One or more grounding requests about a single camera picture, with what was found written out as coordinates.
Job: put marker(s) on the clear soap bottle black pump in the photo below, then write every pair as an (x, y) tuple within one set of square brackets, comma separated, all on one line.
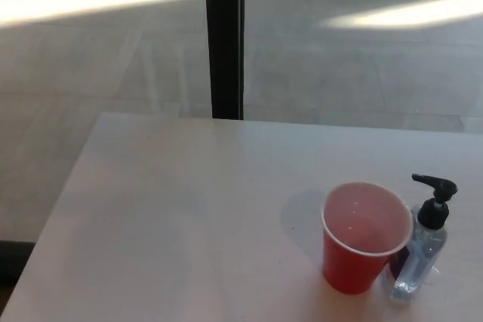
[(419, 258)]

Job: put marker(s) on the red plastic cup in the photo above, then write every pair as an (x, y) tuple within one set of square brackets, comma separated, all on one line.
[(347, 267)]

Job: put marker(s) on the black window frame post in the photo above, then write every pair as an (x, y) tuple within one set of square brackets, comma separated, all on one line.
[(225, 39)]

